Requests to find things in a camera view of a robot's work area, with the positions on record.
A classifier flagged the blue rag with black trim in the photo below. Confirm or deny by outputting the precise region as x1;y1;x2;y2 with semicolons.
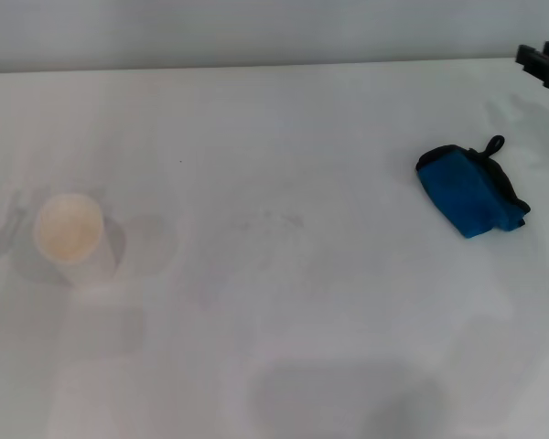
414;134;532;240

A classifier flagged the white paper cup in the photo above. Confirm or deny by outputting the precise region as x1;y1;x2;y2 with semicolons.
34;193;118;289

